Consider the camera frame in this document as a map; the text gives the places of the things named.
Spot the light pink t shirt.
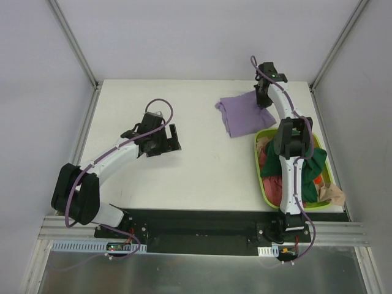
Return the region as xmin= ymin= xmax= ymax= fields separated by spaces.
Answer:
xmin=255 ymin=137 xmax=270 ymax=156

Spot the aluminium frame post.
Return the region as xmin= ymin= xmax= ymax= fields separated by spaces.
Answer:
xmin=47 ymin=0 xmax=104 ymax=90
xmin=309 ymin=0 xmax=371 ymax=92

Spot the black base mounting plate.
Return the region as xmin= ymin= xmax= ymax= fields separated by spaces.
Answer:
xmin=93 ymin=206 xmax=319 ymax=255

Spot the white slotted cable duct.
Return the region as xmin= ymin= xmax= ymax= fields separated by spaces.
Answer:
xmin=52 ymin=241 xmax=147 ymax=254
xmin=257 ymin=246 xmax=279 ymax=258

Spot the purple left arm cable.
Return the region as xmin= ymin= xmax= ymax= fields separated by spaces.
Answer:
xmin=64 ymin=98 xmax=175 ymax=246

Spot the purple t shirt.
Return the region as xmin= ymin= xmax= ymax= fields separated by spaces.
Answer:
xmin=215 ymin=91 xmax=276 ymax=138

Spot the right white slotted cable duct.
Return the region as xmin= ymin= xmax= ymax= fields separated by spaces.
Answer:
xmin=257 ymin=246 xmax=279 ymax=258

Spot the right aluminium frame post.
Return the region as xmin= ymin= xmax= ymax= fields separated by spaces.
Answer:
xmin=309 ymin=0 xmax=371 ymax=92

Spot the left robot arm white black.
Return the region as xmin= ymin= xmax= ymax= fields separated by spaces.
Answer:
xmin=51 ymin=112 xmax=181 ymax=238

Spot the lime green plastic basket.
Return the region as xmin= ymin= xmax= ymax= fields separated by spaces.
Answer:
xmin=255 ymin=129 xmax=345 ymax=211

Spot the left white slotted cable duct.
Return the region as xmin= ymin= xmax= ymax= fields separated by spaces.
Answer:
xmin=52 ymin=241 xmax=147 ymax=254

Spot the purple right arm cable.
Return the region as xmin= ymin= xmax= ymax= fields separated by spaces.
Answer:
xmin=250 ymin=55 xmax=316 ymax=246

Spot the aluminium front rail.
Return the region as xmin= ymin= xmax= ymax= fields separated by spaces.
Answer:
xmin=38 ymin=216 xmax=370 ymax=247

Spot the left aluminium frame post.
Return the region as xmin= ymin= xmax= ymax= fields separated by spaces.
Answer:
xmin=47 ymin=0 xmax=104 ymax=90

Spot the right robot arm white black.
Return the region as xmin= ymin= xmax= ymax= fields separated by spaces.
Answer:
xmin=251 ymin=56 xmax=314 ymax=244

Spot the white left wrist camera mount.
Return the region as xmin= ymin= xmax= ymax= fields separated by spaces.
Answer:
xmin=153 ymin=111 xmax=163 ymax=117

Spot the beige t shirt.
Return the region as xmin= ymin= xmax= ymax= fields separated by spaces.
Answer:
xmin=316 ymin=182 xmax=346 ymax=206

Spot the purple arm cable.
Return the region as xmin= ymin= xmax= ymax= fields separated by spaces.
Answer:
xmin=250 ymin=55 xmax=316 ymax=246
xmin=64 ymin=98 xmax=175 ymax=246

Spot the red pink t shirt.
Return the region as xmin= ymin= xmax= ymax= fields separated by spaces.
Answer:
xmin=258 ymin=146 xmax=307 ymax=209

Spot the dark green t shirt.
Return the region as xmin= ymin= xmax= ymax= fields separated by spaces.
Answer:
xmin=260 ymin=141 xmax=327 ymax=203

